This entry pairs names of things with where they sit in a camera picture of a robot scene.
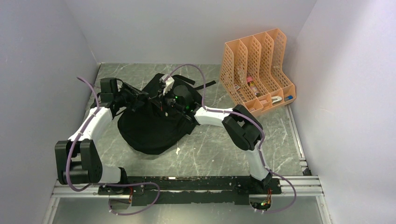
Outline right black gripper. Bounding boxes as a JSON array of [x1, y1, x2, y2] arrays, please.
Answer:
[[150, 85, 184, 113]]

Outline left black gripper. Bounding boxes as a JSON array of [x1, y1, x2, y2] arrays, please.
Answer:
[[114, 82, 149, 112]]

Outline black student backpack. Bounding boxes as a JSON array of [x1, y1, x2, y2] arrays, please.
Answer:
[[117, 73, 216, 155]]

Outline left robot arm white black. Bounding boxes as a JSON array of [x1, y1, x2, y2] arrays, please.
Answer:
[[55, 77, 149, 194]]

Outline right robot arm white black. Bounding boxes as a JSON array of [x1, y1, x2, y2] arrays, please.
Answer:
[[149, 85, 272, 193]]

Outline pink capped bottle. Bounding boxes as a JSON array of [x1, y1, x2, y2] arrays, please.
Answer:
[[247, 76, 261, 97]]

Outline orange plastic file organizer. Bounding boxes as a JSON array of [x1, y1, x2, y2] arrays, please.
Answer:
[[219, 28, 297, 117]]

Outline silver stapler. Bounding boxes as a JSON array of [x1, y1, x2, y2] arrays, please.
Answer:
[[271, 96, 283, 105]]

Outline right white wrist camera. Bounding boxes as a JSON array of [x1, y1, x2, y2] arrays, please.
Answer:
[[160, 75, 175, 95]]

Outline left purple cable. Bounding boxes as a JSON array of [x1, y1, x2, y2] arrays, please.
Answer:
[[65, 76, 161, 216]]

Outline purple cable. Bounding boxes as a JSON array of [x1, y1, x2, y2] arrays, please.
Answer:
[[65, 76, 161, 216], [162, 64, 297, 214]]

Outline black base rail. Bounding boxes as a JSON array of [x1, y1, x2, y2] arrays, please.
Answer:
[[98, 176, 282, 206]]

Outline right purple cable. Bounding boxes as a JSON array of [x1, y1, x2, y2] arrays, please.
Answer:
[[162, 64, 297, 214]]

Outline aluminium frame rail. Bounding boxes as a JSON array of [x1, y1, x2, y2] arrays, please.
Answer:
[[51, 176, 324, 199]]

